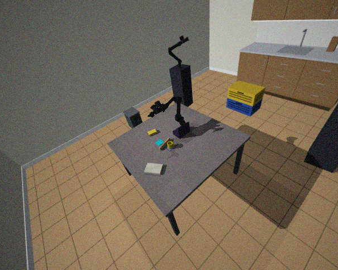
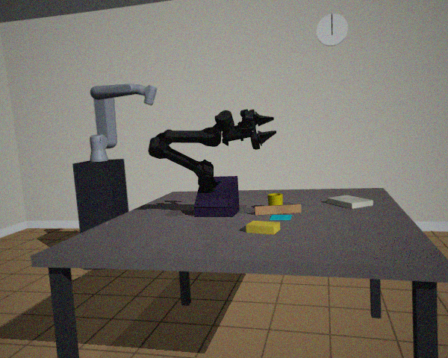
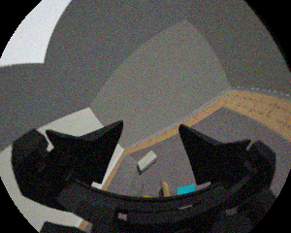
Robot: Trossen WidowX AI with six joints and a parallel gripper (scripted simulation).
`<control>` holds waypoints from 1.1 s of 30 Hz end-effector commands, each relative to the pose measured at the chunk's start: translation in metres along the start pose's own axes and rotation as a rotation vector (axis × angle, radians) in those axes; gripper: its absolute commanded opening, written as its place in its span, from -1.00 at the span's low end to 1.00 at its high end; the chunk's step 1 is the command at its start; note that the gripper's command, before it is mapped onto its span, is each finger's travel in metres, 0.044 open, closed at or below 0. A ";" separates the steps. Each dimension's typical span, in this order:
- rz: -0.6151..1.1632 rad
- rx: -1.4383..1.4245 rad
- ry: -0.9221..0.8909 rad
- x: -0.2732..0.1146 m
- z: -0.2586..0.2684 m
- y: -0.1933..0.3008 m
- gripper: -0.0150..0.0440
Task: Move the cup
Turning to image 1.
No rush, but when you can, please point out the olive yellow rectangular block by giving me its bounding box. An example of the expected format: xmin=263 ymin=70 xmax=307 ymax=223
xmin=148 ymin=129 xmax=157 ymax=136

